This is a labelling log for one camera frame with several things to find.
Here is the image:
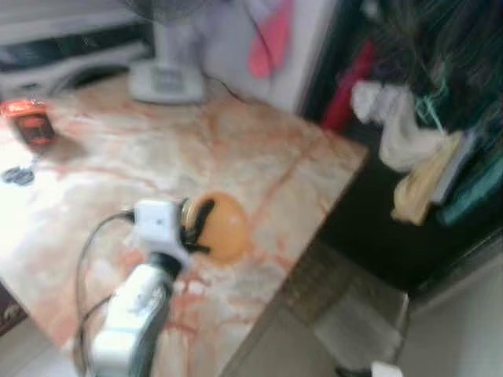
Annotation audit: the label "orange lid round food container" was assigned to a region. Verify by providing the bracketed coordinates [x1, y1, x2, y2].
[185, 191, 255, 264]

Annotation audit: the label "white standing fan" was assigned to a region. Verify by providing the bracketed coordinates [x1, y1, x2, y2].
[118, 0, 210, 105]

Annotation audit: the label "brown patterned floor mat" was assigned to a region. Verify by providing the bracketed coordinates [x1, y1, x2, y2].
[279, 240, 410, 371]

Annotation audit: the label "teal bag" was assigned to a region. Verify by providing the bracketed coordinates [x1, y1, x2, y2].
[436, 137, 503, 229]

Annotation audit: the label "small black object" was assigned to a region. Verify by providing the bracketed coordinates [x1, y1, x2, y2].
[2, 164, 37, 188]

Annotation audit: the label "pink hanging cloth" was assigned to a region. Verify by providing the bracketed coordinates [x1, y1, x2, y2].
[247, 0, 296, 80]

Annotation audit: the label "red hanging garment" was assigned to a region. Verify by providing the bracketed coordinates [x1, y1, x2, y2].
[321, 41, 379, 134]

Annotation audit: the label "red and black device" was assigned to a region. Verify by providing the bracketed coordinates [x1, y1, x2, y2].
[0, 98, 57, 151]

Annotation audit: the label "dark brown chair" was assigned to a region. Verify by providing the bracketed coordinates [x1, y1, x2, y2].
[0, 281, 29, 339]

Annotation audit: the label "white crumpled cloth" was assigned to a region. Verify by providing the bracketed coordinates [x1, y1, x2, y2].
[351, 79, 450, 174]

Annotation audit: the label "white washing machine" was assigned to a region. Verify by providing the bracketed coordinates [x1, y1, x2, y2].
[0, 20, 155, 100]

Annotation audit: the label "beige cloth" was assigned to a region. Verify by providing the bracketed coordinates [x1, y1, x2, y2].
[391, 132, 466, 225]

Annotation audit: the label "dark hanging clothes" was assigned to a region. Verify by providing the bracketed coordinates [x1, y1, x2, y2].
[365, 0, 503, 134]

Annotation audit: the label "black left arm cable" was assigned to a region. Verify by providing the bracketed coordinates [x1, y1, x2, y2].
[73, 210, 139, 372]

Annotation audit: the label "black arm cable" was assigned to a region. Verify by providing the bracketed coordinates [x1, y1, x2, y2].
[334, 364, 372, 377]
[73, 210, 139, 372]

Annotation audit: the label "black fan power cable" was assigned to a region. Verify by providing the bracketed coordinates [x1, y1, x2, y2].
[203, 73, 254, 105]

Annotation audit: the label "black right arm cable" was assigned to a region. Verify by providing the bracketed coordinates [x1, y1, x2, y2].
[334, 364, 372, 377]

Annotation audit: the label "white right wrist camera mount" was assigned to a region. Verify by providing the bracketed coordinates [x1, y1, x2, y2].
[369, 360, 406, 377]

